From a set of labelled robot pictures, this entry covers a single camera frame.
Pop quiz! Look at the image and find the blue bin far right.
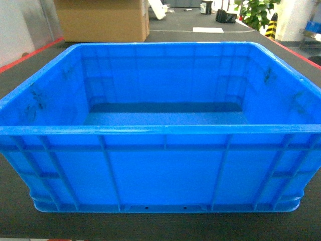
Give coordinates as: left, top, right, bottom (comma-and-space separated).
305, 21, 321, 34

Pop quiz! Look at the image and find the white flat board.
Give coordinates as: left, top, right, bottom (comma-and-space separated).
193, 27, 224, 34

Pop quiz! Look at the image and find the yellow black striped bollard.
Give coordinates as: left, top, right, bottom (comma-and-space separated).
265, 13, 278, 40

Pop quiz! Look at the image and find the green potted plant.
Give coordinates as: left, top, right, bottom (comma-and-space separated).
234, 0, 281, 31

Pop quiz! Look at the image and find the white tilted panel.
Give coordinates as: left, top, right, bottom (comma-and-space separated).
148, 0, 168, 20

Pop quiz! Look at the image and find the black bag on floor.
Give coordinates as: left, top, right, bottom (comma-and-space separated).
216, 9, 237, 23

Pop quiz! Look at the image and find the large brown cardboard box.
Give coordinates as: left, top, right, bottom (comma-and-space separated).
54, 1, 149, 43

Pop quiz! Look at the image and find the large blue plastic crate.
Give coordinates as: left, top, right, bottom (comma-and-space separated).
1, 42, 320, 213

